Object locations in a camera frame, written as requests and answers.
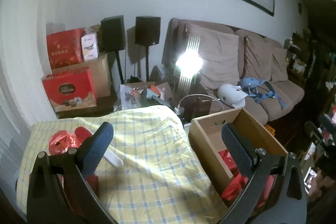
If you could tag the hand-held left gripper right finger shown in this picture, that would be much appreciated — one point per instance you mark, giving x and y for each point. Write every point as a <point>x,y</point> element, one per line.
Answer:
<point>236,151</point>

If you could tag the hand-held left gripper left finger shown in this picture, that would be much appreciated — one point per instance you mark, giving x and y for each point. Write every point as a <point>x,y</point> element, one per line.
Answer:
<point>98,151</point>

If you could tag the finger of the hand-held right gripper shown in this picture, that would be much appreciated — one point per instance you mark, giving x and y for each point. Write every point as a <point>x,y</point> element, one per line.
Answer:
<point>321,132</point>

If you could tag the large cardboard box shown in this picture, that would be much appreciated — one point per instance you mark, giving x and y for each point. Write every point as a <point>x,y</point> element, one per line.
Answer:
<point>207,145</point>

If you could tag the red ribbon ball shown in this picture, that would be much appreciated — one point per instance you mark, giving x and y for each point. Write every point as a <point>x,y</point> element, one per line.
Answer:
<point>61,142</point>

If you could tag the red white lint brush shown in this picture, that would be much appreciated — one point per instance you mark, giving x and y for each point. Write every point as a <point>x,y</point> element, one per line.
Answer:
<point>114,159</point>

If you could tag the orange plastic basket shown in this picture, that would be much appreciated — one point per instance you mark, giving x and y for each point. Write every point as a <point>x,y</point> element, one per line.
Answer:
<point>269,130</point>

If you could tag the brown sofa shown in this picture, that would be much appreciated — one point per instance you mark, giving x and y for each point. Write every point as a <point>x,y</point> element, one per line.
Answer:
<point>278,103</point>

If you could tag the white dome device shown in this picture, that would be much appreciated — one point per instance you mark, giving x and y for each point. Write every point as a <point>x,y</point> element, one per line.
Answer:
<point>229,94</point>

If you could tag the yellow plaid tablecloth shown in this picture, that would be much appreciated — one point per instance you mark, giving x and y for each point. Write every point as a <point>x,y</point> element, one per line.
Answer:
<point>157,150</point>

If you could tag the open box of clutter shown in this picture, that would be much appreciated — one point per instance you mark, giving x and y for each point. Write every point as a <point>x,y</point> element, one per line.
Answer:
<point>144,92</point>

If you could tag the brown cardboard carton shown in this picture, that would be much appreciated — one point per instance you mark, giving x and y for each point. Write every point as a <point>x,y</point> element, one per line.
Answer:
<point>101,77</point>

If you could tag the small brown cushion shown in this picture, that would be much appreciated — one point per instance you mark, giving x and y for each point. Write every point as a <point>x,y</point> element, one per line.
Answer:
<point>279,64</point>

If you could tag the cluttered wooden cabinet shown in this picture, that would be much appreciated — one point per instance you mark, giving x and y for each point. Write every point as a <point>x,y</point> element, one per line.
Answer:
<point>299,50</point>

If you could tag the medium brown cushion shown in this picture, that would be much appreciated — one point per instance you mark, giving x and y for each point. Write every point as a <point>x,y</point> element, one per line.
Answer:
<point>258,58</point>

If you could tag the large brown cushion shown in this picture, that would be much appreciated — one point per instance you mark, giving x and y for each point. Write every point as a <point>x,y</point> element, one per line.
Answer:
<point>218,56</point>

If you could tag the bright lamp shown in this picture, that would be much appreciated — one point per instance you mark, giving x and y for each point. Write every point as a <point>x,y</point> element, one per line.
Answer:
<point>189,65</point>

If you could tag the white printed box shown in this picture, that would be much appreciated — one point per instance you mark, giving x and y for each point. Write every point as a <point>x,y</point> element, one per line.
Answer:
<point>89,47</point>

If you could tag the black speaker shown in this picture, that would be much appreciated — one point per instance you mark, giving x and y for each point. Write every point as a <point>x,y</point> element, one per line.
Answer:
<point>147,29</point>
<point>113,33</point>

